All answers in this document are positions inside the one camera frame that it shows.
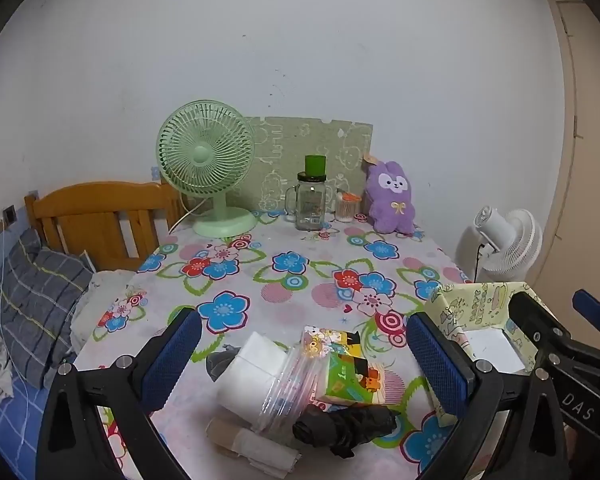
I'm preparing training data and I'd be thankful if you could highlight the pink cat wet wipes pack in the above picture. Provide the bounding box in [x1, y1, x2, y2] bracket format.
[252, 345, 326, 433]

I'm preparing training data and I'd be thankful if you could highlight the yellow cartoon tissue pack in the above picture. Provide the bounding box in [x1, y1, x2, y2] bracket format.
[300, 325, 386, 406]

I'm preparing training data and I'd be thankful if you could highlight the cotton swab jar orange lid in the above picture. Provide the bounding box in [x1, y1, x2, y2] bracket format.
[334, 191, 363, 223]

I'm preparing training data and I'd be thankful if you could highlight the beige door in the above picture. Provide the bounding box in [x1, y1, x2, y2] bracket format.
[545, 0, 600, 311]

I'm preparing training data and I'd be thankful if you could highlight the purple plush bunny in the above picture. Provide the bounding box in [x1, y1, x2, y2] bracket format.
[362, 155, 417, 236]

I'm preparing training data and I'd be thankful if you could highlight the black umbrella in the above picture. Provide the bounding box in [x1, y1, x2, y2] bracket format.
[292, 402, 398, 458]

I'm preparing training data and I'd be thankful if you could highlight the white standing fan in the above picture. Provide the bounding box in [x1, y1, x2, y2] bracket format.
[455, 205, 543, 283]

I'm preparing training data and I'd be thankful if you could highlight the wooden headboard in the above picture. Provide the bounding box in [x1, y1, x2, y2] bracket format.
[24, 181, 186, 273]

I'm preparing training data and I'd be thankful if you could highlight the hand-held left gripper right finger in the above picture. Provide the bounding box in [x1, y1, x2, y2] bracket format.
[405, 311, 571, 480]

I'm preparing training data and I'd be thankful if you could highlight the white charging cable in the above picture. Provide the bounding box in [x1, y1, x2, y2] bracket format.
[0, 217, 11, 341]

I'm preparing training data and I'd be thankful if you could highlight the yellow printed storage box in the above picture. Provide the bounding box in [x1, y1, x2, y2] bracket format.
[424, 280, 556, 428]

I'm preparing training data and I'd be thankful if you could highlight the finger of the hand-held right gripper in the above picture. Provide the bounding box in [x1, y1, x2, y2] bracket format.
[572, 289, 600, 356]
[508, 291, 579, 349]

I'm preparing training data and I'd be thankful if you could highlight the green printed board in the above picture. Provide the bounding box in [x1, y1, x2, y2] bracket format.
[242, 116, 376, 216]

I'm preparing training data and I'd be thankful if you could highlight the white bedding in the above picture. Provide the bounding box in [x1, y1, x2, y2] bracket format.
[70, 270, 136, 351]

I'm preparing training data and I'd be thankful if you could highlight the grey plaid pillow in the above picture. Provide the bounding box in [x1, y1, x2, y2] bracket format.
[0, 230, 95, 391]

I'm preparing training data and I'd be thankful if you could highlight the floral tablecloth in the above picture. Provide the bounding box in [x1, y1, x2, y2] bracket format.
[72, 210, 481, 480]

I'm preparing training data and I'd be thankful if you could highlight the glass mason jar mug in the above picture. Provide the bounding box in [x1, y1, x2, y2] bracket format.
[283, 155, 329, 232]

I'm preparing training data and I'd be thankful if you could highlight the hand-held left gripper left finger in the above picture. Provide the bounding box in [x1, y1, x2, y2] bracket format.
[36, 306, 203, 480]

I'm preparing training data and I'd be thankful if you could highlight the green desk fan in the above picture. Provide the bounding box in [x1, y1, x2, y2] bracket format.
[156, 100, 259, 238]

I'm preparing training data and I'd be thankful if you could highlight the blue grid bedsheet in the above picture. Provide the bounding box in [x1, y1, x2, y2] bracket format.
[0, 380, 76, 480]

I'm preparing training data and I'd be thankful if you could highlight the dark grey cloth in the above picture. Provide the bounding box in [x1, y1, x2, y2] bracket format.
[205, 350, 237, 382]

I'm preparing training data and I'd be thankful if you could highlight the beige paper roll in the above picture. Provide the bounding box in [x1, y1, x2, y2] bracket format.
[205, 417, 303, 478]

